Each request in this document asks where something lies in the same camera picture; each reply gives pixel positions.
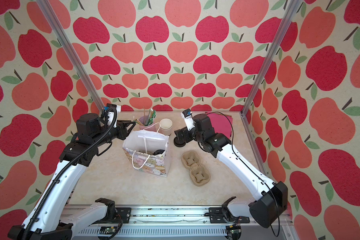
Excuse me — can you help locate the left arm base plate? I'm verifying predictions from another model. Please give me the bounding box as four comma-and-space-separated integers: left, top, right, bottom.
98, 206, 132, 224

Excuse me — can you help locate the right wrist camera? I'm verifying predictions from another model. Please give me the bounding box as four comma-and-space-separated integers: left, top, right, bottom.
182, 109, 195, 131

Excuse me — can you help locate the right frame post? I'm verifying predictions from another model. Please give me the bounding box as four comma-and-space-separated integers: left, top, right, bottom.
241, 0, 304, 116

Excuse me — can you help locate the frame post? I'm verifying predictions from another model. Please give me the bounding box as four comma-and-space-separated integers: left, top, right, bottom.
241, 0, 304, 116
36, 0, 105, 113

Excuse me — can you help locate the white patterned gift bag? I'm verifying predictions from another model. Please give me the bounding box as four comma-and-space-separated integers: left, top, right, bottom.
123, 130, 171, 178

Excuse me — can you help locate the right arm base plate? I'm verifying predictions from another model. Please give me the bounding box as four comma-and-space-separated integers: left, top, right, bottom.
204, 207, 250, 224

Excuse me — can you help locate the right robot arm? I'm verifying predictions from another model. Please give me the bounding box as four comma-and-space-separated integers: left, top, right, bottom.
174, 109, 288, 228

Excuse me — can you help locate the stack of white paper cups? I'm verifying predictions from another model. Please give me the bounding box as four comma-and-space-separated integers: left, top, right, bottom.
159, 119, 173, 136

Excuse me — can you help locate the left frame post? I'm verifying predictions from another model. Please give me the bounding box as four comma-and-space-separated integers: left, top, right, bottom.
36, 0, 105, 113

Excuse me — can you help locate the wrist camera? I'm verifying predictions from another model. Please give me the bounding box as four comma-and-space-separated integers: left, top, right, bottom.
182, 109, 195, 131
104, 104, 122, 128

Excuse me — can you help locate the pink napkin stack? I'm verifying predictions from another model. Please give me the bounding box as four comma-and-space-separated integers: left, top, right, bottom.
208, 113, 233, 139

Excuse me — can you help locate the stack of black lids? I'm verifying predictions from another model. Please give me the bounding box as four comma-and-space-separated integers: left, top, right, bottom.
174, 138, 186, 148

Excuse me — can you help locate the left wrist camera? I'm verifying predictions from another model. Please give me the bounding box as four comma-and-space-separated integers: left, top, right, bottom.
104, 104, 122, 128

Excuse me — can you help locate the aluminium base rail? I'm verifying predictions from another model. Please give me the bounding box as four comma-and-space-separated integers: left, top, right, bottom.
59, 205, 298, 240

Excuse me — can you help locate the pink straw holder cup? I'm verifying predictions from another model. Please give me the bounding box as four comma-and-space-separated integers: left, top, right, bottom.
139, 116, 157, 132

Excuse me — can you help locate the cardboard cup carrier stack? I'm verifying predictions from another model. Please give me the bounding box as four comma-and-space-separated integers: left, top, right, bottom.
181, 151, 211, 187

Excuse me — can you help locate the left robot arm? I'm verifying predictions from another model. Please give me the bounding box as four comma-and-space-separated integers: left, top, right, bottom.
8, 107, 136, 240

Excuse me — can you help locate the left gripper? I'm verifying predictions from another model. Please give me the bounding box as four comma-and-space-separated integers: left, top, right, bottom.
93, 119, 137, 147

